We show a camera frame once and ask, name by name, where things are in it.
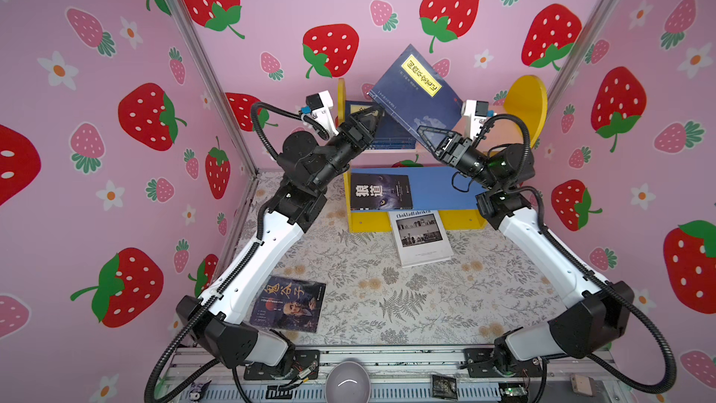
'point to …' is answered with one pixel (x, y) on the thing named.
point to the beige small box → (583, 384)
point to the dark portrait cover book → (290, 304)
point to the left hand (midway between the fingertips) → (381, 111)
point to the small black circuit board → (444, 387)
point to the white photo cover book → (420, 237)
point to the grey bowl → (348, 382)
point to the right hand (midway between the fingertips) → (417, 133)
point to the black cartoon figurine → (197, 391)
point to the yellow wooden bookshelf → (403, 172)
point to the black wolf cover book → (378, 191)
